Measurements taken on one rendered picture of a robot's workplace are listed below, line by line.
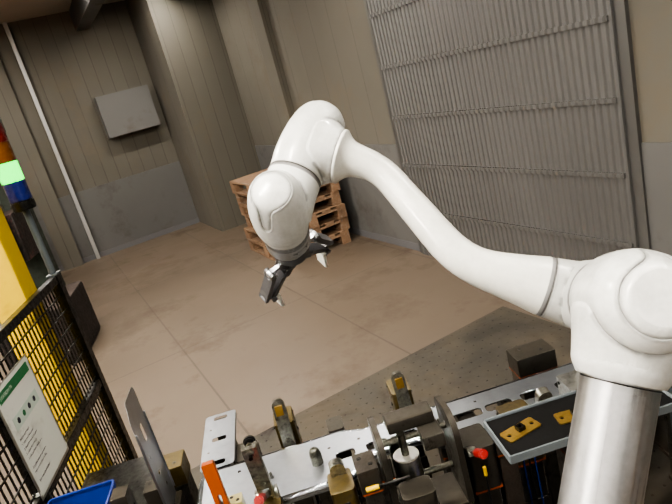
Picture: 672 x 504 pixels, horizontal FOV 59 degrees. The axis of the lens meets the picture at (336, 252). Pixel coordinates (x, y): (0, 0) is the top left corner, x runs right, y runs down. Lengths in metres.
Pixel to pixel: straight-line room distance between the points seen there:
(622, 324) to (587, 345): 0.07
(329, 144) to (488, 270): 0.35
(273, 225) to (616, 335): 0.55
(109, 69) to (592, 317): 9.83
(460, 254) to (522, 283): 0.11
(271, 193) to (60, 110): 9.31
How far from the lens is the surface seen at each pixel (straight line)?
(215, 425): 1.99
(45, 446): 1.80
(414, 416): 1.39
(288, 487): 1.62
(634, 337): 0.79
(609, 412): 0.85
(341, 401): 2.46
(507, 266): 0.99
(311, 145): 1.07
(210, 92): 9.20
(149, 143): 10.36
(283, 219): 0.99
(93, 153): 10.24
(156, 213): 10.41
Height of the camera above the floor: 1.96
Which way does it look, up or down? 17 degrees down
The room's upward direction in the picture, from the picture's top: 15 degrees counter-clockwise
